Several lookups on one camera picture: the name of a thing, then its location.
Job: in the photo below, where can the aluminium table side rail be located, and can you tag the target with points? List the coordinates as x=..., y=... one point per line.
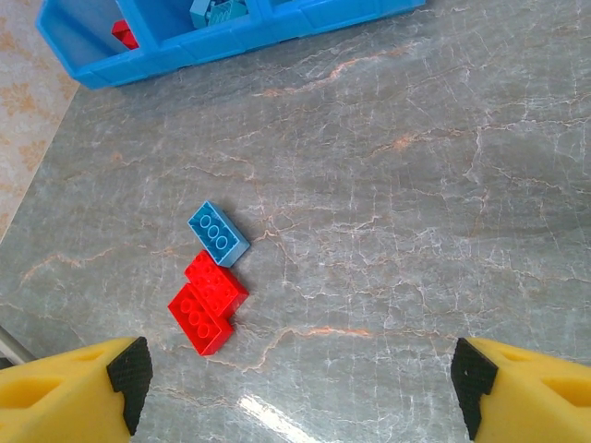
x=11, y=346

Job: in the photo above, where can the blue lego brick hollow side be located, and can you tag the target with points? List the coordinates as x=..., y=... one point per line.
x=217, y=235

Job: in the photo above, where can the small blue lego brick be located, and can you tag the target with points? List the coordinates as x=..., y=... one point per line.
x=199, y=14

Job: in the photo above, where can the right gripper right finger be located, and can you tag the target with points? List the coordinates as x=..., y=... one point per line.
x=531, y=397

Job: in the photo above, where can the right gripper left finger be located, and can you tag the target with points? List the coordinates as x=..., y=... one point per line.
x=55, y=397

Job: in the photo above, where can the large red lego brick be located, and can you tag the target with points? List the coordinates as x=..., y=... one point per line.
x=217, y=286
x=196, y=318

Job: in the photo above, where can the blue three-compartment plastic bin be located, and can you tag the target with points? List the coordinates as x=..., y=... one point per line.
x=138, y=64

